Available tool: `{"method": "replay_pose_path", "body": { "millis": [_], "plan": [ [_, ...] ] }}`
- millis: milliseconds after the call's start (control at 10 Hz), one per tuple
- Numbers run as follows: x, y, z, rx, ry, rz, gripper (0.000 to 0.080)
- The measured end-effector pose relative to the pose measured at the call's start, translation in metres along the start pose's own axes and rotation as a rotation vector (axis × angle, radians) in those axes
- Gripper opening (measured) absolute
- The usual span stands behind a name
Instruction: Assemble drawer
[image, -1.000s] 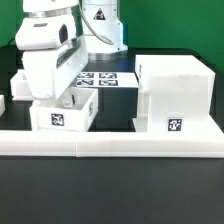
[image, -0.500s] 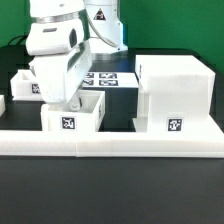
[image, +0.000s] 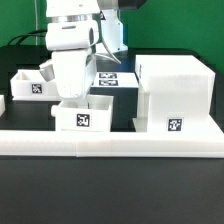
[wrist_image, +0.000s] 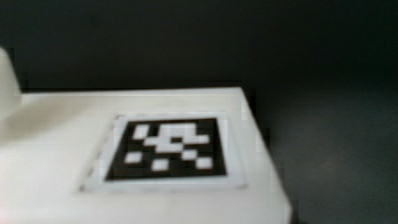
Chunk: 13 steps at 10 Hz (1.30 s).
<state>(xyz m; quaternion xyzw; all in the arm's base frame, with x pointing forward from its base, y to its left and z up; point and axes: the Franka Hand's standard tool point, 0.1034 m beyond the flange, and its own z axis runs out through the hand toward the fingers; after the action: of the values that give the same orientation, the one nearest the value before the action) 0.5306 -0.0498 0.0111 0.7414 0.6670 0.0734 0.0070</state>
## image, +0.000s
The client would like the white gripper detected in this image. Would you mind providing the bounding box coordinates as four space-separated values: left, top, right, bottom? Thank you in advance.
51 48 97 99

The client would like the white front drawer tray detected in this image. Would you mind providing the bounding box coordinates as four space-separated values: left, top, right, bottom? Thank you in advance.
51 95 113 132

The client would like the white drawer tray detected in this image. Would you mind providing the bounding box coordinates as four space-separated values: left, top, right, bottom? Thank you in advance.
51 95 113 132
10 69 60 101

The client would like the white drawer cabinet box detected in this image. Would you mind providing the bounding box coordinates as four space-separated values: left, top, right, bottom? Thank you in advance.
133 55 221 135

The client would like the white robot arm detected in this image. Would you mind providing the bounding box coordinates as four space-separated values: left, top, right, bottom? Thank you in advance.
45 0 147 99

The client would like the white marker tag plate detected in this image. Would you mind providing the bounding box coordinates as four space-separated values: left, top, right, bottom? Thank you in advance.
93 72 138 88

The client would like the white L-shaped fence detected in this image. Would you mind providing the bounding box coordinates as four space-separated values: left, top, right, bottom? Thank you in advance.
0 94 224 158

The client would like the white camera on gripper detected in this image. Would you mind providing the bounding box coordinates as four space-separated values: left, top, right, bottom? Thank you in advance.
39 60 55 82

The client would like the black cable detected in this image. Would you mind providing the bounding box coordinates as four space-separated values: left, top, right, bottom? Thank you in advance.
7 29 48 47

